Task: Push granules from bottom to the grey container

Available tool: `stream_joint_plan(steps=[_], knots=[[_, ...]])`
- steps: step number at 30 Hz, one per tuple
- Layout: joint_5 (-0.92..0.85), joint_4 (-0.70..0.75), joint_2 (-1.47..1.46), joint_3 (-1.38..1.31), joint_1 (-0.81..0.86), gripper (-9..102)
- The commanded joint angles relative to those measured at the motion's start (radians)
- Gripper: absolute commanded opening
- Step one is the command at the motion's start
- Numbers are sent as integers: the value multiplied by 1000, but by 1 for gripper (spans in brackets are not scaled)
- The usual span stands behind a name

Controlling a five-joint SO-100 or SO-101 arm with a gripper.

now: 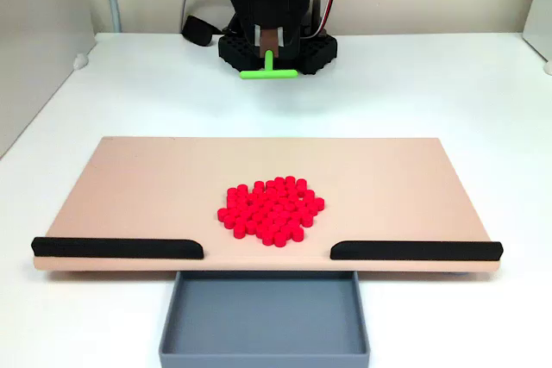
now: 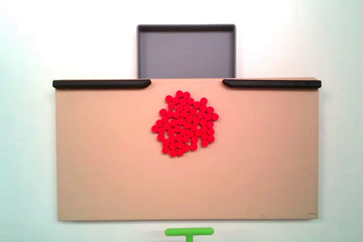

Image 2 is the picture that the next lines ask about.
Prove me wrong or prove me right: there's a red granules pile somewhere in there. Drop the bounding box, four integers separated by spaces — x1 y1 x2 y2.
151 90 220 158

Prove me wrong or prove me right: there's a green T-shaped pusher tool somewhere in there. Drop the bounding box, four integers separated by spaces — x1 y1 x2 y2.
164 227 214 242

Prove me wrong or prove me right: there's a grey shallow container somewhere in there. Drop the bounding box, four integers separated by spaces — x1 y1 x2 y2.
136 23 237 79

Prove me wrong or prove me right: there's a beige flat board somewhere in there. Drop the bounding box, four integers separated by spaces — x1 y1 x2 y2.
52 77 322 222

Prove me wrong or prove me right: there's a black edge rail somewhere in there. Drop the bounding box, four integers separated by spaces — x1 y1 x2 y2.
52 79 152 90
222 79 322 90

